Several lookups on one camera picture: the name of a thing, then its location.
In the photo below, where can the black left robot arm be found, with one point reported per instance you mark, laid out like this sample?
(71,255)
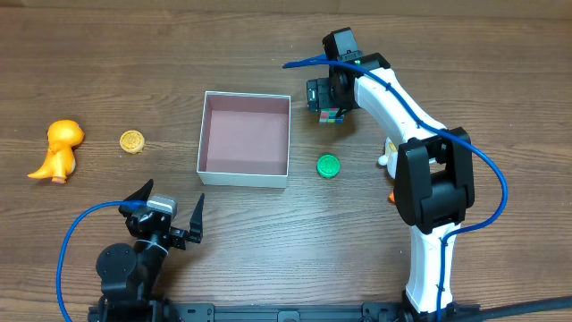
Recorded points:
(129,273)

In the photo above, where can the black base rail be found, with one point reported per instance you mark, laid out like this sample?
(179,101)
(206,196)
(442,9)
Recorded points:
(368,311)

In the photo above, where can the yellow round disc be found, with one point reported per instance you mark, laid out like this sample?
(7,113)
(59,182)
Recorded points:
(132,141)

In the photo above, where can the white box pink interior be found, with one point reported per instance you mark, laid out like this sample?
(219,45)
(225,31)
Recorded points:
(244,140)

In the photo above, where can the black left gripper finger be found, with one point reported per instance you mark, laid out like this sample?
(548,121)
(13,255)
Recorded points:
(137,199)
(196,222)

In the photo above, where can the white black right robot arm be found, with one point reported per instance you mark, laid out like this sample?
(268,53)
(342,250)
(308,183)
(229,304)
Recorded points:
(430,164)

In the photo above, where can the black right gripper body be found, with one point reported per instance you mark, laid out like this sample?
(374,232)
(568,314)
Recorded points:
(331,109)

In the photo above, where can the green round disc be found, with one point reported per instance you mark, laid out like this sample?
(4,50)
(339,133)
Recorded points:
(328,166)

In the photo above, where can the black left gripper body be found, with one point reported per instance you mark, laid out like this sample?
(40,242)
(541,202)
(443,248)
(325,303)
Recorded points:
(165,229)

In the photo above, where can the multicolour puzzle cube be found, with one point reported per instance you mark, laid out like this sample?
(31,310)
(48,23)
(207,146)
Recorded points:
(330,115)

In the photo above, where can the white plush duck toy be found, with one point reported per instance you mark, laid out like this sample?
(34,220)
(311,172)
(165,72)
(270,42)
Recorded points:
(389,158)

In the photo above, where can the orange dinosaur figure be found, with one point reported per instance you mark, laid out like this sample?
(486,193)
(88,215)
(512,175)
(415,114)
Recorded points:
(60,162)

